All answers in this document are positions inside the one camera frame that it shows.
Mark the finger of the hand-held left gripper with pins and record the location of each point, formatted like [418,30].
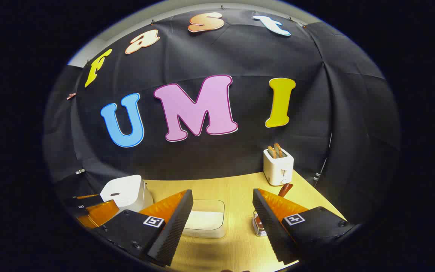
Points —
[100,213]
[85,201]

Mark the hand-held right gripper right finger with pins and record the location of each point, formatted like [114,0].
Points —
[270,226]

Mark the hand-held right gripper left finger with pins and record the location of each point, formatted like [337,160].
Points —
[176,230]

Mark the white rice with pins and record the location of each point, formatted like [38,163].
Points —
[206,221]

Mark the white rice cooker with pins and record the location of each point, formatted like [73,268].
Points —
[125,190]

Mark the brown wooden spoon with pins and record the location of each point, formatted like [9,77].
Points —
[285,190]

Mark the clear plastic rice container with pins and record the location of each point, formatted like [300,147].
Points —
[206,233]

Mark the silver cloth clip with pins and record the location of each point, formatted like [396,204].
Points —
[80,171]

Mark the white toaster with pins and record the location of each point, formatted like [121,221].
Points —
[278,170]

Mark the toasted bread slice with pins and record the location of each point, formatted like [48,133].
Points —
[272,152]
[278,149]

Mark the copper cloth clip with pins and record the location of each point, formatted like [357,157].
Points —
[71,96]

